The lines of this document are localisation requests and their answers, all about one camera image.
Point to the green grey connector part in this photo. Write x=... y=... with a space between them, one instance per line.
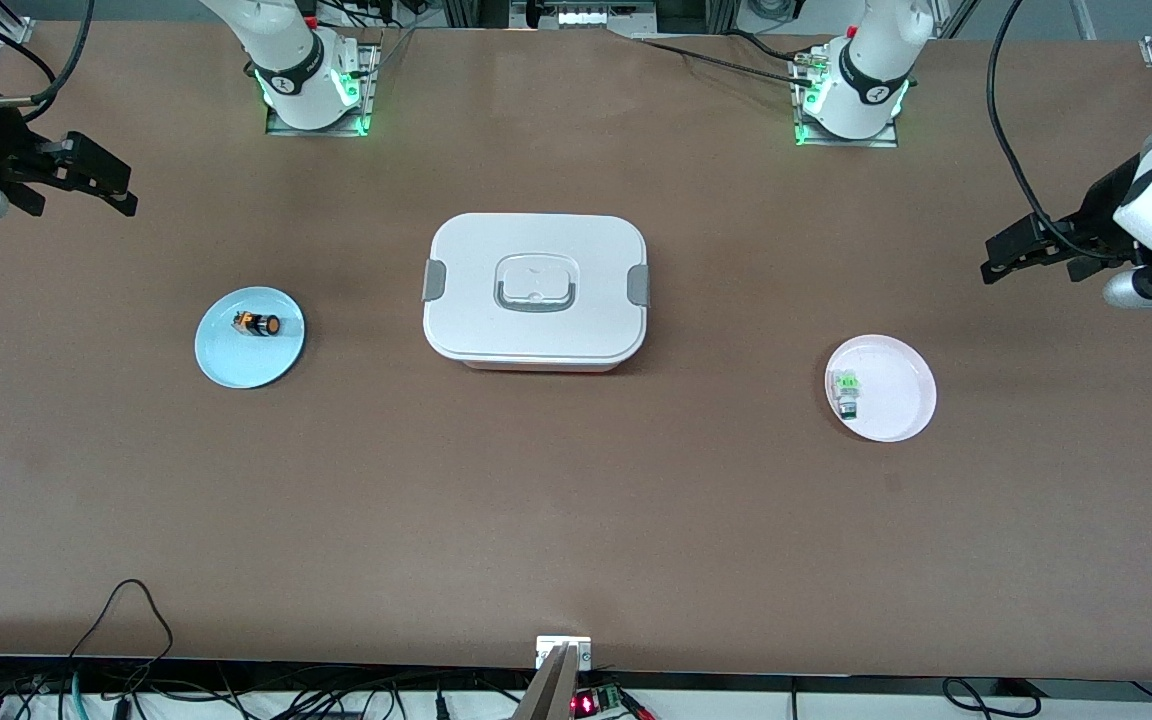
x=846 y=388

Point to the white lidded lunch box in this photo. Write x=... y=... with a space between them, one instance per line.
x=536 y=340

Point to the orange push-button switch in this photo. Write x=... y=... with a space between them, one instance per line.
x=256 y=325

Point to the pink round plate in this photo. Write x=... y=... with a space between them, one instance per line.
x=896 y=400

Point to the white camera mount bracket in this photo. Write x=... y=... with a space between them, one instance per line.
x=548 y=648

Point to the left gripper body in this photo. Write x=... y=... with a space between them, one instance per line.
x=1099 y=213

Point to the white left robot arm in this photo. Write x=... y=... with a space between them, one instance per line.
x=866 y=80

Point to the red-lit electronics board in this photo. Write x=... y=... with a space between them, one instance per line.
x=586 y=704

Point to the white power strip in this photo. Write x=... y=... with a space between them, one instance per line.
x=586 y=17

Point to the light blue round plate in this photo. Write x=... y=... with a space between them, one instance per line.
x=246 y=360

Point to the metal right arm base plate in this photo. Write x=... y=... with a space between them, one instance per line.
x=316 y=131

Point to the aluminium camera mount bar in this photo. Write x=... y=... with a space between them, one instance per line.
x=548 y=695

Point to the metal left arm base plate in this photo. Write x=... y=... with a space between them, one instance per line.
x=846 y=143

